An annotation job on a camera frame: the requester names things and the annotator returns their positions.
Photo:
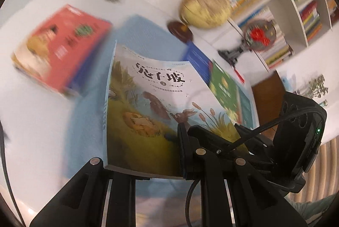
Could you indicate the beige ribbed radiator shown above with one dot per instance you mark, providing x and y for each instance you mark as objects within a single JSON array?
[{"x": 325, "y": 163}]

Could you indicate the dark blue book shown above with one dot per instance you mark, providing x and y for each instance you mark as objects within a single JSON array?
[{"x": 198, "y": 57}]

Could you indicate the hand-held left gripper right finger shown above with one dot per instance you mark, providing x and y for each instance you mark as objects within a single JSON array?
[{"x": 184, "y": 158}]

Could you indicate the person's right forearm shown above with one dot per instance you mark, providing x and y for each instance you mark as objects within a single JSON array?
[{"x": 309, "y": 211}]

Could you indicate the dark green book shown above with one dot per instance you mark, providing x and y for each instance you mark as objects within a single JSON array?
[{"x": 248, "y": 107}]

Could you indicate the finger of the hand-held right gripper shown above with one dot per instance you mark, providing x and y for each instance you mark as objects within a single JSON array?
[
  {"x": 209, "y": 139},
  {"x": 259, "y": 147}
]

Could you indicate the brown wooden cabinet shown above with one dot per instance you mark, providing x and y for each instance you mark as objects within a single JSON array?
[{"x": 267, "y": 94}]

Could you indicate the green plant in glass vase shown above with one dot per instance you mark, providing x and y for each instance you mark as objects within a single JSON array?
[{"x": 317, "y": 86}]

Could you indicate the blue woven mat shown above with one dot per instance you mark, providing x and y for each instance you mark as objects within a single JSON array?
[{"x": 159, "y": 31}]

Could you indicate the round red ornament stand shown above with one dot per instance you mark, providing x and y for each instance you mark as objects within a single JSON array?
[{"x": 278, "y": 54}]

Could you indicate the illustrated landscape cover book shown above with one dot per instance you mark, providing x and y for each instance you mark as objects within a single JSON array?
[{"x": 148, "y": 99}]

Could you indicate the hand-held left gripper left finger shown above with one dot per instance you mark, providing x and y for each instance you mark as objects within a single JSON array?
[{"x": 119, "y": 190}]

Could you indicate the red tassel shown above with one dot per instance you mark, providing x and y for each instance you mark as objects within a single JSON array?
[{"x": 239, "y": 76}]

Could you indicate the yellow desk globe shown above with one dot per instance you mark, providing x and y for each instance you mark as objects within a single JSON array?
[{"x": 204, "y": 7}]

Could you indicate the stack of books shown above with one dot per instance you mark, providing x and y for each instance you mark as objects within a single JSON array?
[{"x": 61, "y": 41}]

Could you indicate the light blue tissue box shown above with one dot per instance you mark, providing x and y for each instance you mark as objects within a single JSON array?
[{"x": 284, "y": 81}]

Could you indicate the black fan stand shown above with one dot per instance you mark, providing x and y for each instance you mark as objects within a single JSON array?
[{"x": 231, "y": 53}]

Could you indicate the round embroidered flower fan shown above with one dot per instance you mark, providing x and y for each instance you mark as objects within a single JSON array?
[{"x": 259, "y": 35}]

